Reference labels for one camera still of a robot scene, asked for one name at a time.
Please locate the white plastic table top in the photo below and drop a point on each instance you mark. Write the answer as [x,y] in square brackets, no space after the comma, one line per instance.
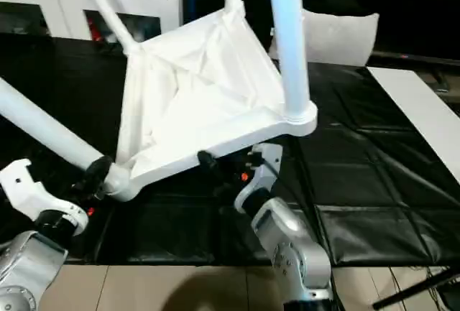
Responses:
[215,84]

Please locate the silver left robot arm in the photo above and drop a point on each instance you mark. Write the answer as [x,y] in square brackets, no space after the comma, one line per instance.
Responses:
[28,260]

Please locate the black work mat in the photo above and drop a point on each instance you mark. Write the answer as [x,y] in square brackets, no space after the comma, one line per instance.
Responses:
[359,181]

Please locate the grey printed cushion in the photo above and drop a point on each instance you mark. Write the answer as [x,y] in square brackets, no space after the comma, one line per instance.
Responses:
[341,38]

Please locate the white flat panel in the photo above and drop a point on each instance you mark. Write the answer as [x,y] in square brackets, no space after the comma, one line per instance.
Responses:
[424,102]

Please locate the black metal stand leg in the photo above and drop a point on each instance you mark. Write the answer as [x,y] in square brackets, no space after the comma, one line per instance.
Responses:
[413,289]

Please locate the black flat television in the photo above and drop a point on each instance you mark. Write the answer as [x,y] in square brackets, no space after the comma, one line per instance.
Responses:
[431,60]

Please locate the black sofa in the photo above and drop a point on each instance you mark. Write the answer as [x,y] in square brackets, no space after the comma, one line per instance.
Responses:
[395,2]

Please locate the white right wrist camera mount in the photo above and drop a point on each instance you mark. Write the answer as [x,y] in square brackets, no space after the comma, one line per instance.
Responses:
[266,181]

